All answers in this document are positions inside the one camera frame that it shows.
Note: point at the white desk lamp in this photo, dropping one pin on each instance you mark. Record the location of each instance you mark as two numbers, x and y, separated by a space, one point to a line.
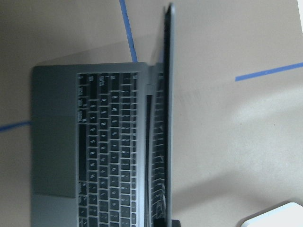
287 215

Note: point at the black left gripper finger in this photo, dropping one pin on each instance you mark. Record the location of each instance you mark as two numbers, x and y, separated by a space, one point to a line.
161 222

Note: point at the grey laptop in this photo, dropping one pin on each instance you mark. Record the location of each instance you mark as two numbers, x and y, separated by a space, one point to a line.
101 139

